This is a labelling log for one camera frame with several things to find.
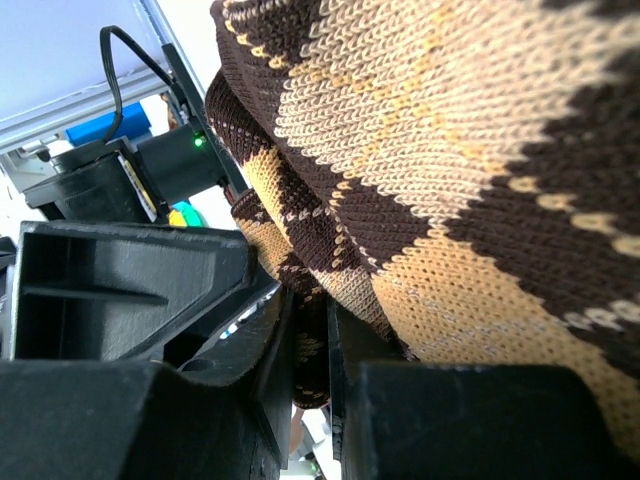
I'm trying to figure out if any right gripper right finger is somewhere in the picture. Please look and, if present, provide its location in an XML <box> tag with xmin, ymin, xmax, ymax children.
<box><xmin>327</xmin><ymin>303</ymin><xmax>639</xmax><ymax>479</ymax></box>

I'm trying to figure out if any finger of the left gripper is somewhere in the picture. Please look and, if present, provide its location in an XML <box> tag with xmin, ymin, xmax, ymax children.
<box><xmin>9</xmin><ymin>221</ymin><xmax>257</xmax><ymax>361</ymax></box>

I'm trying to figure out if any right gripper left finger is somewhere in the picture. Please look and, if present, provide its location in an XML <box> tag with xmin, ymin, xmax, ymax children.
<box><xmin>1</xmin><ymin>289</ymin><xmax>293</xmax><ymax>479</ymax></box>

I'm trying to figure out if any brown argyle sock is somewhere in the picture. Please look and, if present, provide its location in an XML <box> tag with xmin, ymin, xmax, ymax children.
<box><xmin>206</xmin><ymin>1</ymin><xmax>639</xmax><ymax>459</ymax></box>

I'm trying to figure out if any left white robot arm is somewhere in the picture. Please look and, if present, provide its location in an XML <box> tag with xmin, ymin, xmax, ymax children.
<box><xmin>1</xmin><ymin>44</ymin><xmax>257</xmax><ymax>366</ymax></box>

